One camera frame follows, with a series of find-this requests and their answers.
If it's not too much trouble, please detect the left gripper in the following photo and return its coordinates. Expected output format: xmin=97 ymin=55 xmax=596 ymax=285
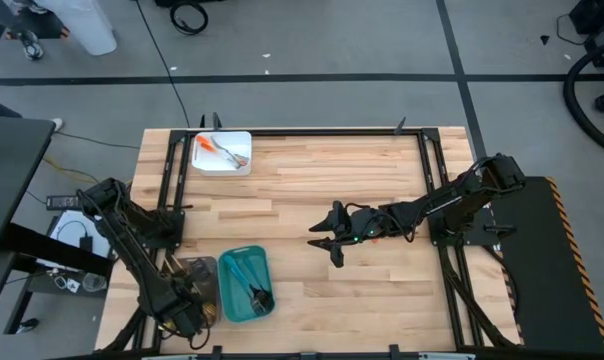
xmin=151 ymin=279 xmax=209 ymax=341

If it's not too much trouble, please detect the teal plastic bin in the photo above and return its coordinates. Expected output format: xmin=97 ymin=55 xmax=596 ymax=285
xmin=216 ymin=243 xmax=277 ymax=324

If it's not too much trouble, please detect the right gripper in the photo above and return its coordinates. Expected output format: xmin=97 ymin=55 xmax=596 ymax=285
xmin=307 ymin=200 xmax=399 ymax=269

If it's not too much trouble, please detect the clear plastic cup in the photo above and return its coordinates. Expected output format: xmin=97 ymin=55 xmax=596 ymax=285
xmin=81 ymin=271 xmax=108 ymax=293

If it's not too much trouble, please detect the coiled black cable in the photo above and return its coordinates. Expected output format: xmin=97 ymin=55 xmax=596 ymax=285
xmin=168 ymin=0 xmax=210 ymax=37

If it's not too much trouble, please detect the black power adapter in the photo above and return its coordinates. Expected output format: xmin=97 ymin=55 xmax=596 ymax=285
xmin=45 ymin=193 xmax=84 ymax=212

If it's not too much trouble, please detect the yellow-striped black floor mat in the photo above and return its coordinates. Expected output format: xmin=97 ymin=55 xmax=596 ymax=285
xmin=490 ymin=175 xmax=604 ymax=355

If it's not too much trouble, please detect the black caster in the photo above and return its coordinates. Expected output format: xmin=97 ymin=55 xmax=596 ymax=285
xmin=12 ymin=316 xmax=40 ymax=336

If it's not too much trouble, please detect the white plastic bin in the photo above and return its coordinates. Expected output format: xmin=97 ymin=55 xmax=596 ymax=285
xmin=191 ymin=130 xmax=254 ymax=178

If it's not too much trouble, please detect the orange-striped black floor mat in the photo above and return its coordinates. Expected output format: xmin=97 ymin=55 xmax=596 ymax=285
xmin=3 ymin=9 xmax=71 ymax=41

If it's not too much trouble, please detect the grey translucent plastic bin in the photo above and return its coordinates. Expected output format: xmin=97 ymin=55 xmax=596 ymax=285
xmin=164 ymin=255 xmax=222 ymax=333

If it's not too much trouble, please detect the black aluminium table frame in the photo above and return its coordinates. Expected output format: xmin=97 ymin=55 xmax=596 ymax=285
xmin=99 ymin=127 xmax=526 ymax=360

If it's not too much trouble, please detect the black corrugated hose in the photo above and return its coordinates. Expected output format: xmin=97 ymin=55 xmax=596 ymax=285
xmin=562 ymin=38 xmax=604 ymax=160

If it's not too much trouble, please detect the white paper sheet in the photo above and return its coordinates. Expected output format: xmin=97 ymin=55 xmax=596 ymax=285
xmin=48 ymin=209 xmax=119 ymax=260

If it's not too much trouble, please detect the white bagged trash bin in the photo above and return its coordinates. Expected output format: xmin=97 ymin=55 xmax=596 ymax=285
xmin=33 ymin=0 xmax=119 ymax=57

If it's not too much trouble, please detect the black equipment case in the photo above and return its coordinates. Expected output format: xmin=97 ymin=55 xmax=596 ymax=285
xmin=567 ymin=0 xmax=604 ymax=69

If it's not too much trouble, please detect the person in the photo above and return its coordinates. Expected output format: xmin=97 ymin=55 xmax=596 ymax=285
xmin=0 ymin=0 xmax=47 ymax=62
xmin=0 ymin=91 xmax=65 ymax=133

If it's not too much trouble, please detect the black desk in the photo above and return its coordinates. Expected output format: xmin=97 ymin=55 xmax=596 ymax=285
xmin=0 ymin=115 xmax=58 ymax=257

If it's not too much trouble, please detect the black support beam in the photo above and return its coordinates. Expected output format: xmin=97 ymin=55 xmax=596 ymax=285
xmin=0 ymin=222 xmax=114 ymax=279

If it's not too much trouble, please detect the black hanging cable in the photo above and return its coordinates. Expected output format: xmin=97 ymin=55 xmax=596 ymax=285
xmin=133 ymin=0 xmax=192 ymax=128

